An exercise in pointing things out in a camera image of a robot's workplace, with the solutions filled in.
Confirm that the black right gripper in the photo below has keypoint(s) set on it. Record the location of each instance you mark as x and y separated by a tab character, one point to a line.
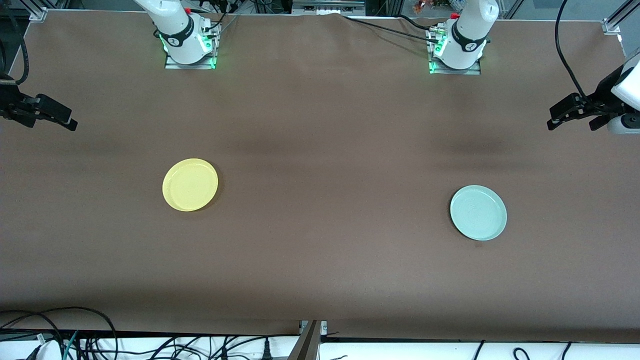
9	101

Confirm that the grey power strip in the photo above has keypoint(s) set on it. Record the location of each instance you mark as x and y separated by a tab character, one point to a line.
327	7

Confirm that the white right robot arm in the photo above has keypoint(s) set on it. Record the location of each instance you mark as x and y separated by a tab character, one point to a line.
175	20

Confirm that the brown table cover sheet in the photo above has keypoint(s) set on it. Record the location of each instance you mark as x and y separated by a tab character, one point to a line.
320	250

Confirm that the aluminium frame post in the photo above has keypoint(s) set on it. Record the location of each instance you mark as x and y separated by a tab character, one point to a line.
39	11
616	22

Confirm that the pale green round plate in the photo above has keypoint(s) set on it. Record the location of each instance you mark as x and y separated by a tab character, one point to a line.
478	213

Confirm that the yellow round plate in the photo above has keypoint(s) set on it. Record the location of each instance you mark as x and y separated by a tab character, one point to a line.
190	185

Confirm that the metal table bracket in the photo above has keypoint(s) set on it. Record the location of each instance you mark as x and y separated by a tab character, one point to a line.
307	345

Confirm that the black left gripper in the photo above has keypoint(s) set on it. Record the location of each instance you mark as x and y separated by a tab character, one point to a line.
599	99

